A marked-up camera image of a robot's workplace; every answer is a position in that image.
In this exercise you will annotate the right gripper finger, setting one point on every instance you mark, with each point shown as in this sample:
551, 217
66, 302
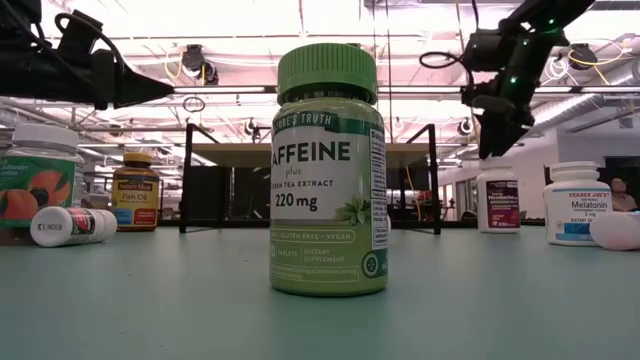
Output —
497, 140

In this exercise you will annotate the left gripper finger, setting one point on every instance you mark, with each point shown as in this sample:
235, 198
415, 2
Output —
137, 87

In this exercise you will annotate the white bottle purple label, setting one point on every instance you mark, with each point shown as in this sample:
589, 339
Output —
500, 205

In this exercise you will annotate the white Trader Joe's melatonin bottle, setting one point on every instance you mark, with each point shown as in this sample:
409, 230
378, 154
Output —
575, 210

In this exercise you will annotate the green orange-label bottle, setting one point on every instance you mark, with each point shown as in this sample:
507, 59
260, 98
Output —
40, 190

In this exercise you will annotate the small white medicine bottle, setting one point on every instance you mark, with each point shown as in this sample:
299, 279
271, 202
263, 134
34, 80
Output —
617, 231

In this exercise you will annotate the slim white red-label bottle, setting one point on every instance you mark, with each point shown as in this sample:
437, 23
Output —
55, 227

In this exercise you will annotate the green caffeine bottle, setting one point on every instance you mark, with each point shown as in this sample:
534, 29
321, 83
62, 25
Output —
325, 200

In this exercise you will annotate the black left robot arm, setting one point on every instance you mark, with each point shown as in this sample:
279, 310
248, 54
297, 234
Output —
15, 75

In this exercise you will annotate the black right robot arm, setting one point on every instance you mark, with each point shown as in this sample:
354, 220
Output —
550, 17

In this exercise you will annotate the wooden shelf black legs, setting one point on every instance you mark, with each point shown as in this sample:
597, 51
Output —
240, 155

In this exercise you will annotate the amber fish oil bottle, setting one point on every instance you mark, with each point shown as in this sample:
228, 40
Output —
135, 200

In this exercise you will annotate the person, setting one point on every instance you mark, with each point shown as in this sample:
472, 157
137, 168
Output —
622, 200

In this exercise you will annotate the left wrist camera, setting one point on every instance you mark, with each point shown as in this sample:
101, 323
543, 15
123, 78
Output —
80, 32

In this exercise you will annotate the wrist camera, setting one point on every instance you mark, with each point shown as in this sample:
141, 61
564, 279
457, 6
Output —
80, 32
482, 47

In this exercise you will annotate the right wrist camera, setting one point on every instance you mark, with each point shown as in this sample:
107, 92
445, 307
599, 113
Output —
482, 47

